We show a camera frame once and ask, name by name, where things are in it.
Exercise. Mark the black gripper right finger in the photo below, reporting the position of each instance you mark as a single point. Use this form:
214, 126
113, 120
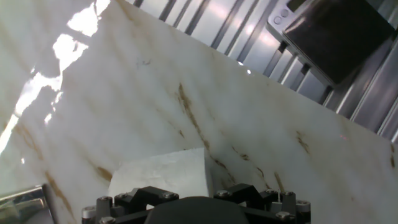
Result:
248, 194

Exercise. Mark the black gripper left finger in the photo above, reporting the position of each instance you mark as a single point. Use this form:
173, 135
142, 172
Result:
146, 196

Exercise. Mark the white toilet paper roll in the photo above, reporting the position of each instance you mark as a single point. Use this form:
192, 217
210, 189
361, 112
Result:
161, 174

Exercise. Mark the shiny metal paper shelf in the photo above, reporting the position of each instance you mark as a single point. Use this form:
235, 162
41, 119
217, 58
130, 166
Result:
21, 202

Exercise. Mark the marble pattern board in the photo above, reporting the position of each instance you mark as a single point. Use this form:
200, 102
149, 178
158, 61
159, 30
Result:
155, 93

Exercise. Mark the silver digital scale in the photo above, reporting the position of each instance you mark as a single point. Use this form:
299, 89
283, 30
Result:
335, 37

